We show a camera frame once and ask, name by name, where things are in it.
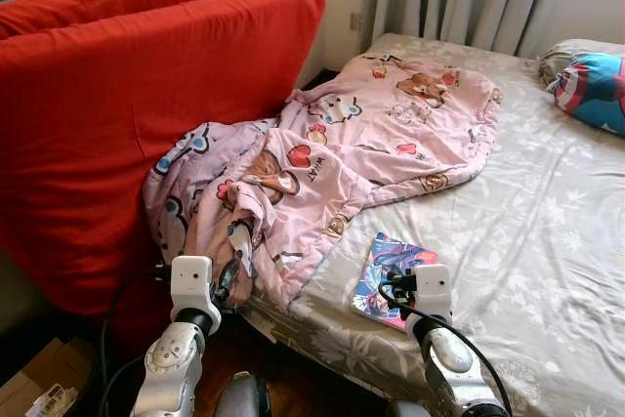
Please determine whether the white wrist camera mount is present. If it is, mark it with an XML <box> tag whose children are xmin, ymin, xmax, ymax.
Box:
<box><xmin>169</xmin><ymin>256</ymin><xmax>214</xmax><ymax>315</ymax></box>
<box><xmin>415</xmin><ymin>264</ymin><xmax>455</xmax><ymax>318</ymax></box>

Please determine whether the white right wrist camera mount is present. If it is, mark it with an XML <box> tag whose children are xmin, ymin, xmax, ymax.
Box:
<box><xmin>415</xmin><ymin>264</ymin><xmax>455</xmax><ymax>318</ymax></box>

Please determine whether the colourful comic book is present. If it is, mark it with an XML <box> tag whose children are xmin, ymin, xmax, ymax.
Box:
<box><xmin>352</xmin><ymin>231</ymin><xmax>440</xmax><ymax>330</ymax></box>

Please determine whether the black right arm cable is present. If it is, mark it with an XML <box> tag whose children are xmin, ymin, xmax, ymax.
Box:
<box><xmin>379</xmin><ymin>280</ymin><xmax>514</xmax><ymax>417</ymax></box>

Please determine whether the bed with grey floral sheet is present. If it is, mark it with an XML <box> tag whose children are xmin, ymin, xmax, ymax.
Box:
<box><xmin>239</xmin><ymin>31</ymin><xmax>625</xmax><ymax>417</ymax></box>

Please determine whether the red white blue bolster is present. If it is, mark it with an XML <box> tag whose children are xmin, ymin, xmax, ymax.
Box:
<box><xmin>547</xmin><ymin>53</ymin><xmax>625</xmax><ymax>137</ymax></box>

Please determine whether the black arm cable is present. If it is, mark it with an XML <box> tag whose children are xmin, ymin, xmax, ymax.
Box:
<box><xmin>98</xmin><ymin>266</ymin><xmax>175</xmax><ymax>417</ymax></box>
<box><xmin>379</xmin><ymin>280</ymin><xmax>514</xmax><ymax>417</ymax></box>

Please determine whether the brown cardboard box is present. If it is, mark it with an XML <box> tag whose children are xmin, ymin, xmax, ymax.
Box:
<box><xmin>0</xmin><ymin>339</ymin><xmax>84</xmax><ymax>417</ymax></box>

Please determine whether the grey robot leg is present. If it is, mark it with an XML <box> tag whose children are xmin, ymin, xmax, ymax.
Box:
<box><xmin>213</xmin><ymin>371</ymin><xmax>272</xmax><ymax>417</ymax></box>
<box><xmin>386</xmin><ymin>399</ymin><xmax>431</xmax><ymax>417</ymax></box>

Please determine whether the pink cartoon blanket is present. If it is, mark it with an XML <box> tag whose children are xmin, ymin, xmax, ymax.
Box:
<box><xmin>142</xmin><ymin>54</ymin><xmax>504</xmax><ymax>309</ymax></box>

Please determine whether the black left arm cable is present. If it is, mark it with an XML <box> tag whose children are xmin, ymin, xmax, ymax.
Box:
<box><xmin>98</xmin><ymin>266</ymin><xmax>175</xmax><ymax>417</ymax></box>

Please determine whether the thick red cushion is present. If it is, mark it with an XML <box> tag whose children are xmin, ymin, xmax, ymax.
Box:
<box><xmin>0</xmin><ymin>0</ymin><xmax>326</xmax><ymax>325</ymax></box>

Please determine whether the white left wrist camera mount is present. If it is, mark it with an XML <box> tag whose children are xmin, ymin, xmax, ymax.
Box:
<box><xmin>169</xmin><ymin>256</ymin><xmax>214</xmax><ymax>315</ymax></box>

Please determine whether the knotted grey floral bolster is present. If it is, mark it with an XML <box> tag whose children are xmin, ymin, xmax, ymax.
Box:
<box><xmin>539</xmin><ymin>39</ymin><xmax>625</xmax><ymax>86</ymax></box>

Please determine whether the grey left robot leg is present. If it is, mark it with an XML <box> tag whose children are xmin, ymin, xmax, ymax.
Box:
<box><xmin>213</xmin><ymin>371</ymin><xmax>272</xmax><ymax>417</ymax></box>

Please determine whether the grey right robot leg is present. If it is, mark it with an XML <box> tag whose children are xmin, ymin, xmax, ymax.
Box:
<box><xmin>386</xmin><ymin>399</ymin><xmax>431</xmax><ymax>417</ymax></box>

